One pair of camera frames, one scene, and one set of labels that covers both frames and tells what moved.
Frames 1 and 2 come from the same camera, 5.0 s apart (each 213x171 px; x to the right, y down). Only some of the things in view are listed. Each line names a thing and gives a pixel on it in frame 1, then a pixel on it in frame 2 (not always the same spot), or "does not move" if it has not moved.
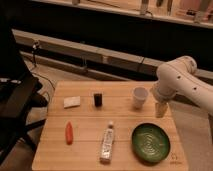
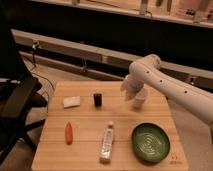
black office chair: x=19 y=93 does not move
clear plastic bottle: x=107 y=144 does not move
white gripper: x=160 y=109 -> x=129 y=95
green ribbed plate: x=150 y=142 does not move
